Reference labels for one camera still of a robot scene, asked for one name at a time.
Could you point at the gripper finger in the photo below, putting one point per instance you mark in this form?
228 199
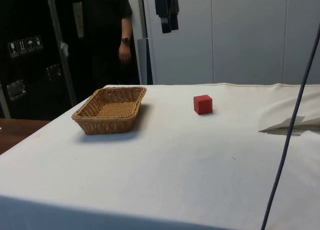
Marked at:
174 9
163 12

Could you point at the red cube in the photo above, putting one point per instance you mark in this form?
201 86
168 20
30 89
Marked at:
202 104

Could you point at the wicker basket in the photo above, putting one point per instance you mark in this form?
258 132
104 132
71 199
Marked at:
110 113

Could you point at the black wristwatch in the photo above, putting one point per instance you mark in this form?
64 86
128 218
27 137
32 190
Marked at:
125 41

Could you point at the grey leaning panel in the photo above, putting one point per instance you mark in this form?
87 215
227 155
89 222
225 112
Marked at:
145 62

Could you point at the person in black clothes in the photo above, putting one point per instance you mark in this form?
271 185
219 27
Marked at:
105 27

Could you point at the pale lockers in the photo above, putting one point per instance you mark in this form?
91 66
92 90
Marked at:
240 39

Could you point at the black cabinet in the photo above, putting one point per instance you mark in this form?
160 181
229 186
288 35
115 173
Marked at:
30 72

